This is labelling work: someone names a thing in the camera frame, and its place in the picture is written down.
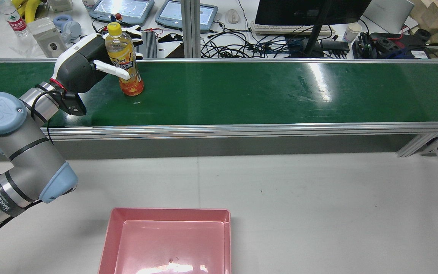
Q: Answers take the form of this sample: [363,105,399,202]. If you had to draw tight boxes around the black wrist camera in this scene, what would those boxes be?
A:
[52,90,87,116]

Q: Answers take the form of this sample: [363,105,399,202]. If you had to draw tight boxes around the pink plastic basket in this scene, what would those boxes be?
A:
[98,207,231,274]

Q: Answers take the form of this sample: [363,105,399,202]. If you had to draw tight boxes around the aluminium frame post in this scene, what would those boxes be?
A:
[180,0,201,59]

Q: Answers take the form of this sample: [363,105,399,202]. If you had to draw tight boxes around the orange juice bottle yellow cap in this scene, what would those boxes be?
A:
[105,22,144,96]

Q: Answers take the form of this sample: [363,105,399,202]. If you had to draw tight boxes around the black cable tangle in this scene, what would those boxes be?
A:
[202,23,305,59]

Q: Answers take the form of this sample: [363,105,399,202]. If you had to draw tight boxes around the black computer monitor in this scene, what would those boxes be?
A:
[254,0,372,57]

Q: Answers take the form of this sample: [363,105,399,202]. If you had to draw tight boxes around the white laptop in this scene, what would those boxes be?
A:
[363,0,416,34]

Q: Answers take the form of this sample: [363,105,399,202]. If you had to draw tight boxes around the light blue headphones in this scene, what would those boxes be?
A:
[53,14,83,41]

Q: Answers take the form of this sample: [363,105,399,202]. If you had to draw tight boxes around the water bottle red label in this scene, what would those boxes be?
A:
[0,0,29,37]

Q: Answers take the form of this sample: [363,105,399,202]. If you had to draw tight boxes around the black ribbed power supply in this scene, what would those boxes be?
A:
[137,31,158,58]

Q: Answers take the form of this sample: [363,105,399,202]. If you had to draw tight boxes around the yellow bananas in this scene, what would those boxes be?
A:
[12,0,47,23]

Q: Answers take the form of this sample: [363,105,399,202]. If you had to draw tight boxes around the grey teach pendant red button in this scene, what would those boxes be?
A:
[89,0,155,27]

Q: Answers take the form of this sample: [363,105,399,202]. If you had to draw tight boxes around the black device red cable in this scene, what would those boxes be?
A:
[352,29,432,59]

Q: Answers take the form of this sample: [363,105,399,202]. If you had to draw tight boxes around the white keyboard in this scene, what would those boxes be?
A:
[250,21,336,38]

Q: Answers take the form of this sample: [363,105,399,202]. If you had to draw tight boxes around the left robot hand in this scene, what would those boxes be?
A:
[49,25,144,94]

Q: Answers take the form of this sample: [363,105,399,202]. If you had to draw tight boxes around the green conveyor belt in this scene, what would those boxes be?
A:
[0,58,438,158]

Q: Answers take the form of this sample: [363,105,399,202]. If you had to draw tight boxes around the white grey box device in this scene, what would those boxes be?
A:
[27,17,71,59]

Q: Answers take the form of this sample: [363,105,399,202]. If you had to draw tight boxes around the white paper cup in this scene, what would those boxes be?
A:
[343,23,362,42]

